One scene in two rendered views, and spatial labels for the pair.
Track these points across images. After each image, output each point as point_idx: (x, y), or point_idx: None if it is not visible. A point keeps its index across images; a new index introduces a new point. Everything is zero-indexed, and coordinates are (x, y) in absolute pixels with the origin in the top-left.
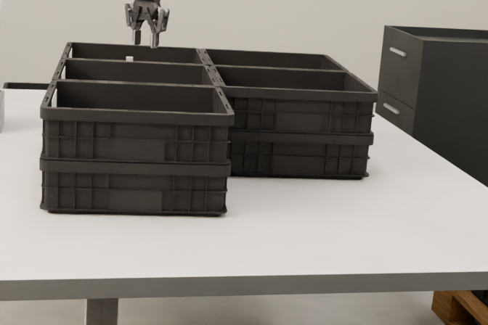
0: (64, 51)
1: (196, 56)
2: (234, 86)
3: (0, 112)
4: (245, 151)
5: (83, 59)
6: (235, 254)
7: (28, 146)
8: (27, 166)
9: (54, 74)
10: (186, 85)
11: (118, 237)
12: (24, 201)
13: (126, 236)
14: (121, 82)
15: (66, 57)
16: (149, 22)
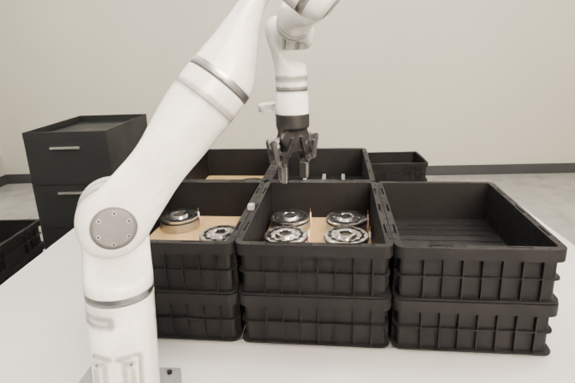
0: (171, 242)
1: (182, 187)
2: (371, 177)
3: (181, 380)
4: None
5: (239, 231)
6: (560, 263)
7: (268, 375)
8: (365, 374)
9: (358, 245)
10: (381, 191)
11: (573, 312)
12: (511, 374)
13: (566, 308)
14: (383, 213)
15: (228, 240)
16: (307, 150)
